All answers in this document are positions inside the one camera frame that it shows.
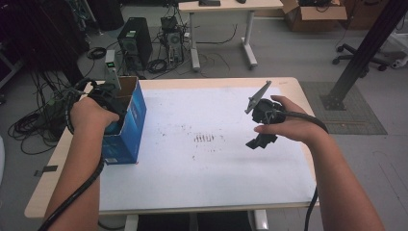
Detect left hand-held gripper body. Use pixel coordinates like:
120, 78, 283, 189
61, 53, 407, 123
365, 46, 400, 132
86, 49, 130, 116

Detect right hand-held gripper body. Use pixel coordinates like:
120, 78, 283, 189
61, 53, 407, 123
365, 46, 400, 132
244, 80, 288, 126

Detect large blue cardboard box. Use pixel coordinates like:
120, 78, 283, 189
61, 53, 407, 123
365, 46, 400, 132
101, 75, 148, 167

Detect person's right hand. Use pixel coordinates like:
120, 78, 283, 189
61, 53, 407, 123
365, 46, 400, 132
253, 94, 325, 144

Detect person's left hand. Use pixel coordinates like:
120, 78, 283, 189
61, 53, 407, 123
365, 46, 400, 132
69, 96, 121, 138

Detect black computer tower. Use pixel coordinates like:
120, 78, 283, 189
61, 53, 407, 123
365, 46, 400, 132
116, 16, 154, 71

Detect small open computer case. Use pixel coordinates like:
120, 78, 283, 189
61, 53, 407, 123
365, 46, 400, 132
160, 15, 186, 64

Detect white paper sheet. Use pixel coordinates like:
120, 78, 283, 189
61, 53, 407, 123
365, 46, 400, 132
99, 86, 318, 214

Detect white table leg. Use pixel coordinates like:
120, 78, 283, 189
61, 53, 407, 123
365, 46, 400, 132
253, 210, 269, 231
124, 214, 140, 231

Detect grey floor mat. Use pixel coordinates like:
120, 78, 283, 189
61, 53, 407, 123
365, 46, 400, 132
299, 81, 389, 136

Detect black tape piece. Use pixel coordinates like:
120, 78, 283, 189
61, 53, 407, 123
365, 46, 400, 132
33, 165, 60, 177

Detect black office chair base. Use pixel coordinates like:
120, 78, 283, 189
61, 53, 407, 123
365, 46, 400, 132
331, 42, 391, 72

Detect open brown cardboard box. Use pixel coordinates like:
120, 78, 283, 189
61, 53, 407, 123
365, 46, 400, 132
280, 0, 348, 33

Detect light wooden desk white legs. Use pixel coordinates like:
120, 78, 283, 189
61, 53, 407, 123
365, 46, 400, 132
177, 0, 285, 72

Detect black device on desk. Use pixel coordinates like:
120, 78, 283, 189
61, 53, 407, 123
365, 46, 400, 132
197, 0, 222, 8

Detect small black cable coil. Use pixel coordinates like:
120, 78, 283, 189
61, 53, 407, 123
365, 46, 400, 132
86, 46, 108, 61

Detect right gripper black corrugated cable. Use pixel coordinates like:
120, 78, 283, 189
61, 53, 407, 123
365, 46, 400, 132
273, 110, 330, 231

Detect black floor cable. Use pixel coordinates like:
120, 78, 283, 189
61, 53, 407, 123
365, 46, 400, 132
195, 23, 239, 46

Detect black cable bundle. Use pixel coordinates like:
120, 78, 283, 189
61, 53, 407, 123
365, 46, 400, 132
8, 70, 70, 156

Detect black metal stand post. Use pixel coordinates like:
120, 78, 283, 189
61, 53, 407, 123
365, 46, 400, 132
320, 0, 408, 112

